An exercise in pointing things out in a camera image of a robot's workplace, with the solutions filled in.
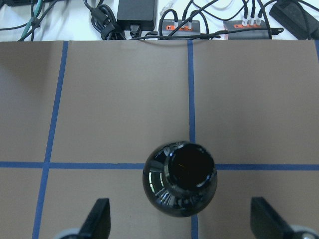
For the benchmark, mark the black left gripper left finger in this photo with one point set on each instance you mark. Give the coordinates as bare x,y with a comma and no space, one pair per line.
97,223

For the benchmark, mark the black power adapter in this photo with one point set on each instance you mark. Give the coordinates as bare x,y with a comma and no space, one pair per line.
137,12

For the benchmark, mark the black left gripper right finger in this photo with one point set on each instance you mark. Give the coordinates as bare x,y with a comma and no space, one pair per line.
266,223

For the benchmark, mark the dark wine bottle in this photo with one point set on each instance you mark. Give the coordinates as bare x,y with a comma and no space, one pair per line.
180,178

